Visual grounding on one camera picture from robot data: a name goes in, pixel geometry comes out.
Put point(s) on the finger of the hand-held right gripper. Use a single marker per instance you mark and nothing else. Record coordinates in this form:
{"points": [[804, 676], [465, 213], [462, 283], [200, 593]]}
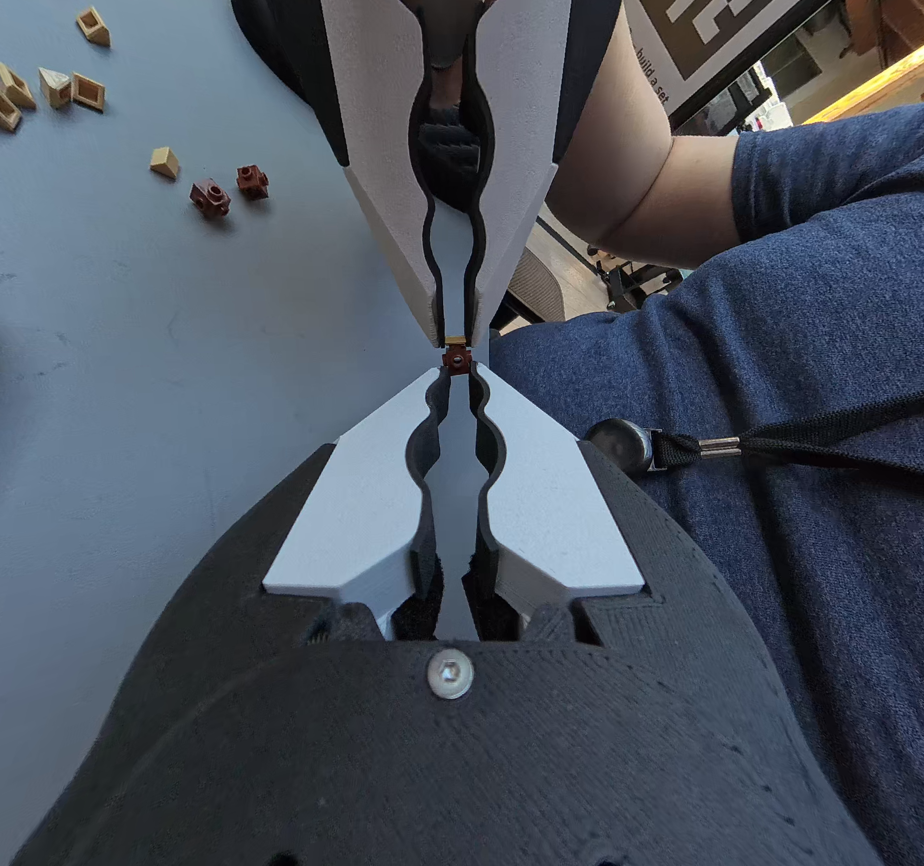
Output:
{"points": [[368, 86], [527, 86]]}

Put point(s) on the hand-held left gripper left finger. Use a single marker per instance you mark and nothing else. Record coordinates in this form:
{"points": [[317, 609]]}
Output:
{"points": [[346, 519]]}

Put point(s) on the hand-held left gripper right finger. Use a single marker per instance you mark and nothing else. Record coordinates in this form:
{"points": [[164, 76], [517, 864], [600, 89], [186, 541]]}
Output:
{"points": [[563, 519]]}

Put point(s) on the dark red lego brick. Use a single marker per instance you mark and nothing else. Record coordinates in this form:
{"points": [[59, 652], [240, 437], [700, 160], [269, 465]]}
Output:
{"points": [[457, 361], [252, 181], [210, 197]]}

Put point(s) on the group of tan lego pieces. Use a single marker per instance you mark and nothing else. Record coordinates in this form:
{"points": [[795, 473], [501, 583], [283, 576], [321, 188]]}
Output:
{"points": [[90, 92]]}

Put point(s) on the person's right forearm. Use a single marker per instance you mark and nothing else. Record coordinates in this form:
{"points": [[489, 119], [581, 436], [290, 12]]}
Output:
{"points": [[650, 180]]}

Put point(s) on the black round badge reel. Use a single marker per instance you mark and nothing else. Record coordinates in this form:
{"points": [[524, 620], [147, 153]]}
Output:
{"points": [[621, 447]]}

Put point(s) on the grey mesh office chair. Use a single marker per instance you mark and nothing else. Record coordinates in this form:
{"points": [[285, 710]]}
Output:
{"points": [[538, 289]]}

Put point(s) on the black office chair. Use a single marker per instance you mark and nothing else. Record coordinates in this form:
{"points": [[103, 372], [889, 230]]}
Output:
{"points": [[639, 281]]}

